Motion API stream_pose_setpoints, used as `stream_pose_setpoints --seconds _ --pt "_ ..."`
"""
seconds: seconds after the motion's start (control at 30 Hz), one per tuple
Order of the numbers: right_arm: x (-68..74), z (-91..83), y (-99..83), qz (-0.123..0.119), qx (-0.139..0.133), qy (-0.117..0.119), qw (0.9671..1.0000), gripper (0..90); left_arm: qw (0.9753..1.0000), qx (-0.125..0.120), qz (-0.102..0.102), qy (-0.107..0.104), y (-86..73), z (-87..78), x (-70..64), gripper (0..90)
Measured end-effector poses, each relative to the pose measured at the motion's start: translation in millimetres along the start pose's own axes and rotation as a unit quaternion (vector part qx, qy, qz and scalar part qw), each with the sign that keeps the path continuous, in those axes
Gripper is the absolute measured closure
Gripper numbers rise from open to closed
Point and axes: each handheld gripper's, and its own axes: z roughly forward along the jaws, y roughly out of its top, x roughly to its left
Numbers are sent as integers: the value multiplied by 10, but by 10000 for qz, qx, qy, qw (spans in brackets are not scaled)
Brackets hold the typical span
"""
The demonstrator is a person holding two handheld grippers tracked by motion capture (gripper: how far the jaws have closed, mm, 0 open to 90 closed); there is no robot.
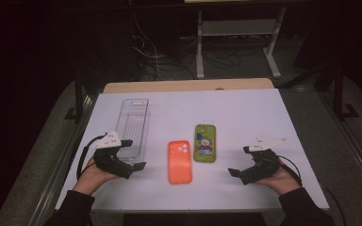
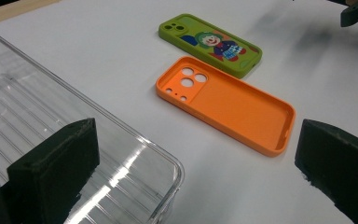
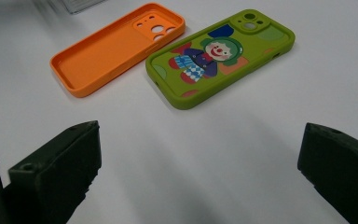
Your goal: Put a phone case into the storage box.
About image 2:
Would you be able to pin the clear plastic container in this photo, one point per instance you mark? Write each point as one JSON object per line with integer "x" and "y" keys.
{"x": 28, "y": 93}

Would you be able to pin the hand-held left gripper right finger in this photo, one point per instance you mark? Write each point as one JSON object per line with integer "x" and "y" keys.
{"x": 341, "y": 165}

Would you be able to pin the orange phone case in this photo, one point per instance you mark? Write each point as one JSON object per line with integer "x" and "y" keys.
{"x": 236, "y": 109}

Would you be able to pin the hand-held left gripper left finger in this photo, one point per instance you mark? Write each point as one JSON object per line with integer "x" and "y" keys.
{"x": 52, "y": 168}

